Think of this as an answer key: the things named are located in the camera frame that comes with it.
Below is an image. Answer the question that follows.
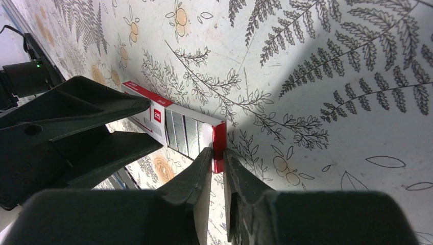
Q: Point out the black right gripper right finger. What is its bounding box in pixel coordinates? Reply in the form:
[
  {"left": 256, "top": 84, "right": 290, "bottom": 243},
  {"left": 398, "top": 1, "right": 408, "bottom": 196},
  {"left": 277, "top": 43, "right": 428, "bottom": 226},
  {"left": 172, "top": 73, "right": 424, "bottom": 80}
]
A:
[{"left": 224, "top": 150, "right": 418, "bottom": 244}]

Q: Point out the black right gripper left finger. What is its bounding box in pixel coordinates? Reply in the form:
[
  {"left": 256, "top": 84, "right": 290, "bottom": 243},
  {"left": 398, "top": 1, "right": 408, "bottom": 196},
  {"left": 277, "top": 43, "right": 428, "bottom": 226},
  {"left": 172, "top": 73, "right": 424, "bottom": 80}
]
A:
[{"left": 4, "top": 148, "right": 212, "bottom": 244}]

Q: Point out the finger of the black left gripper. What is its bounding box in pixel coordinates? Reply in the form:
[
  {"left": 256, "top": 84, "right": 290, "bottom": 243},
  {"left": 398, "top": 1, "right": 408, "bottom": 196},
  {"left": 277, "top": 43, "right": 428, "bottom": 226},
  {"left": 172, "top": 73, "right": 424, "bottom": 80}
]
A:
[
  {"left": 51, "top": 131, "right": 162, "bottom": 189},
  {"left": 1, "top": 76, "right": 150, "bottom": 142}
]

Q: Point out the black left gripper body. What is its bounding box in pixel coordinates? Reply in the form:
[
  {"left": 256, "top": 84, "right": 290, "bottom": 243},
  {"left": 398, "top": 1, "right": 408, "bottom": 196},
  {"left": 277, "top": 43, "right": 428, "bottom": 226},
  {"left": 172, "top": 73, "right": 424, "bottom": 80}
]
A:
[{"left": 1, "top": 126, "right": 110, "bottom": 211}]

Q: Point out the red staple box sleeve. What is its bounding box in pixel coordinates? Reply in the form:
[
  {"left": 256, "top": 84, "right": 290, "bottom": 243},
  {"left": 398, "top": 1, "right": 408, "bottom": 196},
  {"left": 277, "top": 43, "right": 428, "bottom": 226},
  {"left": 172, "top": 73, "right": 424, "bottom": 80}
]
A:
[{"left": 122, "top": 81, "right": 173, "bottom": 146}]

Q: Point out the red staple box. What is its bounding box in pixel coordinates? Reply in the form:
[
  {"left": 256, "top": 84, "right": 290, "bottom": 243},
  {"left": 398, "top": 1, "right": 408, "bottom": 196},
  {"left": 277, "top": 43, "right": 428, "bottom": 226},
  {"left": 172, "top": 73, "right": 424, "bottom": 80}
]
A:
[{"left": 163, "top": 104, "right": 227, "bottom": 174}]

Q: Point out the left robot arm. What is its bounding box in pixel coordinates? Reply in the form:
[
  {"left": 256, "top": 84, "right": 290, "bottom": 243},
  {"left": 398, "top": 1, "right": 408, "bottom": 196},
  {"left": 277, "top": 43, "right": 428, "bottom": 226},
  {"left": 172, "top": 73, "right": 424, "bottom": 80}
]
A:
[{"left": 1, "top": 61, "right": 162, "bottom": 211}]

